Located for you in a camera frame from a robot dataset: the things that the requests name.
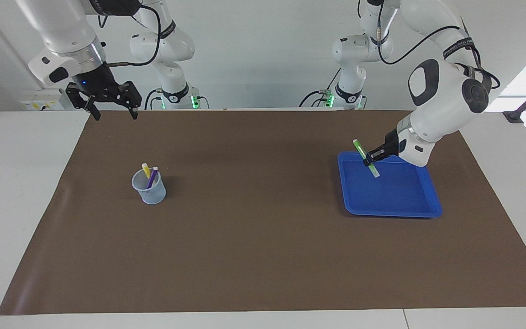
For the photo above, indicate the yellow marker pen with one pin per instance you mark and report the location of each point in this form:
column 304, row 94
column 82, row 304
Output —
column 146, row 170

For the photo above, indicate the brown paper table mat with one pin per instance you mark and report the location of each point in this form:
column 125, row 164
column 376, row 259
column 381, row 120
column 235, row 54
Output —
column 263, row 237

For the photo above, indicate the blue plastic tray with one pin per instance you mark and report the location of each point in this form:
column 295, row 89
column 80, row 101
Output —
column 395, row 201

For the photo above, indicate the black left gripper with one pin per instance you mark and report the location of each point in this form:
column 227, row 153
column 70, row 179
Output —
column 388, row 146

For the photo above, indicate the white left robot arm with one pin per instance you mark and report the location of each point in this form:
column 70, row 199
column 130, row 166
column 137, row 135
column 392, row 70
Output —
column 445, row 105

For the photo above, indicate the purple marker pen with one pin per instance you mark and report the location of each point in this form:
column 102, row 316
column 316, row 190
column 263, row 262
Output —
column 153, row 176

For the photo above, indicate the green marker pen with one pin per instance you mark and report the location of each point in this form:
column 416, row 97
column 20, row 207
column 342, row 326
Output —
column 358, row 146

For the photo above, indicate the white wall power outlet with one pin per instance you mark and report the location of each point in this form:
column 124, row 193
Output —
column 41, row 100

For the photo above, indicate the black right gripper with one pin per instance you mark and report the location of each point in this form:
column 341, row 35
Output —
column 96, row 84

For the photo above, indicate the translucent plastic cup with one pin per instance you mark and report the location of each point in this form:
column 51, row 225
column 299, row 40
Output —
column 151, row 194

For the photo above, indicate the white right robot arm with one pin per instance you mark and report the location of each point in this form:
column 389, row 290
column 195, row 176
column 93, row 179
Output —
column 62, row 23

